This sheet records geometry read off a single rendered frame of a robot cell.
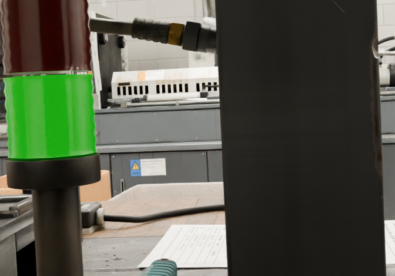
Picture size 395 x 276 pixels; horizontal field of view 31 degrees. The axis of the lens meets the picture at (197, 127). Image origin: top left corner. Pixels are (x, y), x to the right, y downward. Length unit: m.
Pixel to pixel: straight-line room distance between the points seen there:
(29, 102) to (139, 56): 6.88
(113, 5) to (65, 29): 6.98
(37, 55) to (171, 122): 4.80
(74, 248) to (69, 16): 0.10
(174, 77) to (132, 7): 1.99
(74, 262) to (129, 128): 4.85
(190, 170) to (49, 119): 4.80
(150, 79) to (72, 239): 5.09
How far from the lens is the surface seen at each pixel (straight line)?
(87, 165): 0.30
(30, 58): 0.29
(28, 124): 0.30
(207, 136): 5.05
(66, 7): 0.30
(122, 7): 7.25
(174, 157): 5.10
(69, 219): 0.31
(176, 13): 7.06
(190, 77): 5.33
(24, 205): 0.58
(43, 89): 0.29
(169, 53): 7.04
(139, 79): 5.41
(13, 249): 0.55
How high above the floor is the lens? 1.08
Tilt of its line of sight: 3 degrees down
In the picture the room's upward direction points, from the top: 3 degrees counter-clockwise
